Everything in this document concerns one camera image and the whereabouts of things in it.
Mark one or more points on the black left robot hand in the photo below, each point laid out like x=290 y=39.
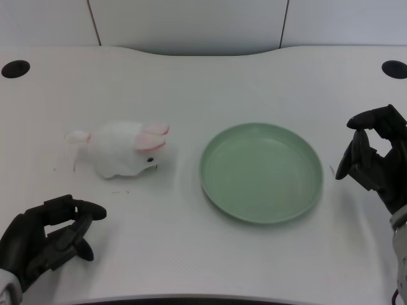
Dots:
x=19 y=238

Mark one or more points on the black round table grommet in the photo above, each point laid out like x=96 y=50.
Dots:
x=15 y=69
x=395 y=69

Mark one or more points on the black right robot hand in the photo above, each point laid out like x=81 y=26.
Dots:
x=381 y=165

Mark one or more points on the white rabbit doll pink ears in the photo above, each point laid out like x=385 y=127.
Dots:
x=124 y=151

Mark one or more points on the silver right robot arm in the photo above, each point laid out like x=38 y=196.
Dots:
x=400 y=251

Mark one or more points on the green round plate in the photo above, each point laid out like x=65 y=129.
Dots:
x=261 y=173

